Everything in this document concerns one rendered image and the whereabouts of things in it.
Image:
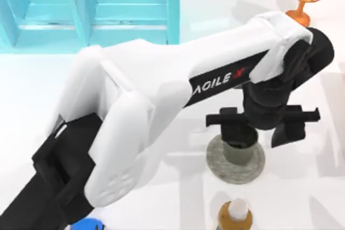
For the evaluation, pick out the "blue rounded object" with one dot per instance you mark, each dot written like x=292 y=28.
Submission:
x=89 y=221

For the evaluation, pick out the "brown bottle with white cap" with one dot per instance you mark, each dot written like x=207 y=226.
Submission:
x=237 y=208

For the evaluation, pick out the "grey cup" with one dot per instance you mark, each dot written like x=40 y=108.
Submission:
x=238 y=157

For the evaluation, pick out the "light blue rack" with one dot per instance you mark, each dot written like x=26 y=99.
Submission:
x=129 y=12

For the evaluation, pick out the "grey round coaster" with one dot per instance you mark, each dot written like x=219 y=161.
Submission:
x=237 y=176

